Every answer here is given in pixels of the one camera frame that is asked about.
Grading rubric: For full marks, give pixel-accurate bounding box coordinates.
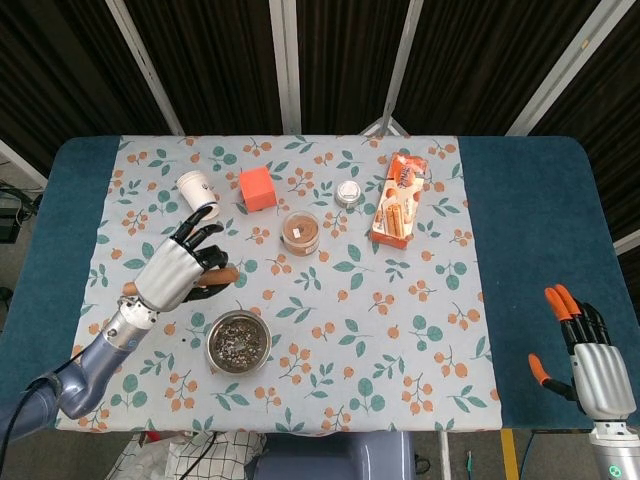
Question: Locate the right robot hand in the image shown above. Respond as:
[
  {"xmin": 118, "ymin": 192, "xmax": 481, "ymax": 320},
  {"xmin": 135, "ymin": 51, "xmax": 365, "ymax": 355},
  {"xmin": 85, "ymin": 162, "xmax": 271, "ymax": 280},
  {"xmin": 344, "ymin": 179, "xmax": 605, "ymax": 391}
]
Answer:
[{"xmin": 528, "ymin": 284, "xmax": 634, "ymax": 420}]

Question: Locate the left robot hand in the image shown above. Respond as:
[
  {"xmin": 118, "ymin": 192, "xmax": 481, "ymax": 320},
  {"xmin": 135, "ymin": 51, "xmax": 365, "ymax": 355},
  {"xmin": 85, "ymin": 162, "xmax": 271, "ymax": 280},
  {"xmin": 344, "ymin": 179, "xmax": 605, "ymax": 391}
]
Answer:
[{"xmin": 132, "ymin": 204, "xmax": 232, "ymax": 312}]

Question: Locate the wooden stick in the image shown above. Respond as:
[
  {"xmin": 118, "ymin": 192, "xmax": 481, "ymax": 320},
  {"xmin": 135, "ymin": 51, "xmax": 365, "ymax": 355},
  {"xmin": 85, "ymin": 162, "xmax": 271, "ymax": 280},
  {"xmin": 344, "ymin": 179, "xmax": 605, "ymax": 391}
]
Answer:
[{"xmin": 123, "ymin": 267, "xmax": 239, "ymax": 296}]

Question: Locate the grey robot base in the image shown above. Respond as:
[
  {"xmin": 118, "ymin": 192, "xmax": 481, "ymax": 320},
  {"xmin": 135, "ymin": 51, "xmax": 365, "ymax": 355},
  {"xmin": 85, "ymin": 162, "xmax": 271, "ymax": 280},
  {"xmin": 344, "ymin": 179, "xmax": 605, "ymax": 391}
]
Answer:
[{"xmin": 252, "ymin": 430, "xmax": 416, "ymax": 480}]

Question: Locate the metal bowl with seeds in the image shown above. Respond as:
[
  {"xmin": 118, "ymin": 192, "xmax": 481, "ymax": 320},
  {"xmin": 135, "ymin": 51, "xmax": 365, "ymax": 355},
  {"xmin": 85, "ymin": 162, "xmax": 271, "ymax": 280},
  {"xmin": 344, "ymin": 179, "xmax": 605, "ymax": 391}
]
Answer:
[{"xmin": 206, "ymin": 309, "xmax": 274, "ymax": 375}]

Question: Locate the white paper cup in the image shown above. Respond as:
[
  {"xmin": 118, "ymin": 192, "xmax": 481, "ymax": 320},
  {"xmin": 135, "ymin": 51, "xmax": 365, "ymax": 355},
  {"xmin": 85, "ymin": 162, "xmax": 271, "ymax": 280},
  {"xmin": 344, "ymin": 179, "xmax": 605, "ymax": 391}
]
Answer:
[{"xmin": 175, "ymin": 170, "xmax": 221, "ymax": 222}]

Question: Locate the orange cube box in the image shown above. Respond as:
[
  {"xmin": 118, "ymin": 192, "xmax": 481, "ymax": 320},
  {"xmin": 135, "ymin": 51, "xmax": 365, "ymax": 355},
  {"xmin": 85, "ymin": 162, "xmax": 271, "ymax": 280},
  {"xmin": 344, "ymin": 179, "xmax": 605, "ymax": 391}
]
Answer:
[{"xmin": 237, "ymin": 166, "xmax": 279, "ymax": 212}]

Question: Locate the clear jar with brown powder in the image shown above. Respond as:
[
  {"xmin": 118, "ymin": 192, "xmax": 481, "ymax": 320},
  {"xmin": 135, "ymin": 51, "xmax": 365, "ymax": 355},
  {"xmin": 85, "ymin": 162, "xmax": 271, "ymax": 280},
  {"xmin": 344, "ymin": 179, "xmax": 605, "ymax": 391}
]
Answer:
[{"xmin": 280, "ymin": 211, "xmax": 321, "ymax": 257}]

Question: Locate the blue table cover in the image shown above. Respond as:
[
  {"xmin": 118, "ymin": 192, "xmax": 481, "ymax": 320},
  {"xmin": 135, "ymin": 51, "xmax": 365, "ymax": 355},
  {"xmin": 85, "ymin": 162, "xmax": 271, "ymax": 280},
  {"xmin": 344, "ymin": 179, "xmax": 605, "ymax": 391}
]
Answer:
[{"xmin": 0, "ymin": 134, "xmax": 640, "ymax": 432}]

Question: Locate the floral tablecloth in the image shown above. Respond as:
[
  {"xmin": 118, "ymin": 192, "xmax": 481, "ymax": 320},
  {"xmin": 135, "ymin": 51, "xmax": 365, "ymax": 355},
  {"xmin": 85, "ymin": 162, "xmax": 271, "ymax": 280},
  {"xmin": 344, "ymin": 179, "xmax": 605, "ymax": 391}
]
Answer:
[{"xmin": 54, "ymin": 134, "xmax": 503, "ymax": 434}]

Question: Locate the checkered cloth bag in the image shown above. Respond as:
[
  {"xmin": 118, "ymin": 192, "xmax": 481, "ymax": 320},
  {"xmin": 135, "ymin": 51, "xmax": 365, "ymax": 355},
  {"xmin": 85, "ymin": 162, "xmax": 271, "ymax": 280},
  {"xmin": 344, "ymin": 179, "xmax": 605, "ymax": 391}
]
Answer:
[{"xmin": 105, "ymin": 430, "xmax": 269, "ymax": 480}]

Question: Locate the small round metal tin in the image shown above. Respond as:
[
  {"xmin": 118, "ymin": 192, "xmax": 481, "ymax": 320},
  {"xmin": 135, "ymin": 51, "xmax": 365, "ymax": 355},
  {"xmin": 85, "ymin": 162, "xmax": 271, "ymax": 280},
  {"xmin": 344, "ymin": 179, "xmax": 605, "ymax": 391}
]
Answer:
[{"xmin": 334, "ymin": 180, "xmax": 363, "ymax": 209}]

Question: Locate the orange biscuit package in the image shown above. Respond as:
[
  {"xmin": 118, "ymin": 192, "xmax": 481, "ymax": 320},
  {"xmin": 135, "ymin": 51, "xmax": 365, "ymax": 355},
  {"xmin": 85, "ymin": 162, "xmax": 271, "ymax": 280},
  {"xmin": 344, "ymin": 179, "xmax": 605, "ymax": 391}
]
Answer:
[{"xmin": 368, "ymin": 152, "xmax": 430, "ymax": 250}]

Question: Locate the metal tripod stand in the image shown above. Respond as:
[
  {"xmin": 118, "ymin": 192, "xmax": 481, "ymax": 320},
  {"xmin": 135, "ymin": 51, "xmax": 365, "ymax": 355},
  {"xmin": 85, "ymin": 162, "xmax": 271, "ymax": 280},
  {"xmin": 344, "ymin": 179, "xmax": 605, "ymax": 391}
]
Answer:
[{"xmin": 358, "ymin": 102, "xmax": 412, "ymax": 137}]

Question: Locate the black device with cables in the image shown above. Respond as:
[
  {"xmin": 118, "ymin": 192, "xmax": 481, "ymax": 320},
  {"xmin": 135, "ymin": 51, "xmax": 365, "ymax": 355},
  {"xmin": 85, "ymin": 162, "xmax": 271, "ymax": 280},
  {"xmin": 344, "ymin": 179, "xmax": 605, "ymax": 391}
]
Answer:
[{"xmin": 0, "ymin": 182, "xmax": 44, "ymax": 246}]

